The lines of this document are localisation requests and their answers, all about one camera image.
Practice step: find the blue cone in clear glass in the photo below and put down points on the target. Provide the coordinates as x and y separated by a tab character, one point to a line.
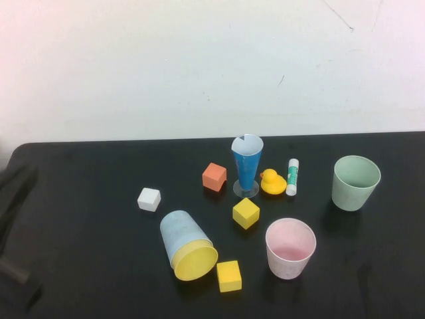
246	172

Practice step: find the light blue plastic cup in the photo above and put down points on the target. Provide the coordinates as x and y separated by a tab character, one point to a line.
181	231

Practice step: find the yellow cube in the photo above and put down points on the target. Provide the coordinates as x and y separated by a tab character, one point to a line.
229	277
245	214

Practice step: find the white and green glue stick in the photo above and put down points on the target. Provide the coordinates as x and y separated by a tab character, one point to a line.
292	177

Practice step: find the pale green plastic cup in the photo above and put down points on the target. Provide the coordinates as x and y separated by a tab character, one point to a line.
350	197

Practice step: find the orange block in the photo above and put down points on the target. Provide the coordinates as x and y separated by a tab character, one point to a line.
213	177

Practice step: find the yellow plastic cup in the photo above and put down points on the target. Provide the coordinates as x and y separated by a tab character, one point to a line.
196	264

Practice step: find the pink plastic cup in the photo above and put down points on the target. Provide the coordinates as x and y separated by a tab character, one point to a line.
287	266

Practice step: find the yellow rubber duck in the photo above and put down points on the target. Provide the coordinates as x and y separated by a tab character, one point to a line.
273	184

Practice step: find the white cube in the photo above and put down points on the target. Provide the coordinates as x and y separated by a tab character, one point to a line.
148	199

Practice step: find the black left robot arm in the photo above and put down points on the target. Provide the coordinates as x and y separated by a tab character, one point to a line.
15	186

